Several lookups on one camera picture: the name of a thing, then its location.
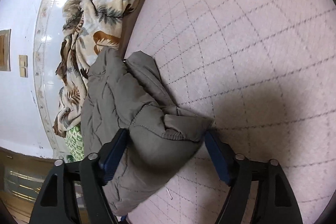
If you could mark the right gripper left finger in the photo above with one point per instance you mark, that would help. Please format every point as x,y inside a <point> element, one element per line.
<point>111,153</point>

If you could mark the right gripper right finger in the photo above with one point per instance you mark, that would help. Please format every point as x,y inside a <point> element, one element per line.
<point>222,157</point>

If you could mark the grey-brown quilted puffer jacket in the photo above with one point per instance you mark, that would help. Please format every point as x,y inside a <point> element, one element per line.
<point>129,94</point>

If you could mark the green white checkered quilt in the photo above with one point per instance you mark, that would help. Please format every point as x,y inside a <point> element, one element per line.
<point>75,143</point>

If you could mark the wooden door with glass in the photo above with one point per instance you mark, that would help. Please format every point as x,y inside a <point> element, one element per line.
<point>22,177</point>

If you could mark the leaf-patterned beige blanket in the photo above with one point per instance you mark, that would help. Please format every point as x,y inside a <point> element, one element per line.
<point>90,26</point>

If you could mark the small framed picture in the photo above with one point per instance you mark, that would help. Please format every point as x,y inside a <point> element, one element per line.
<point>5,50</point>

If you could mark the beige wall switch plate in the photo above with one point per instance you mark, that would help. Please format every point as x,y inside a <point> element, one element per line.
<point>23,66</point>

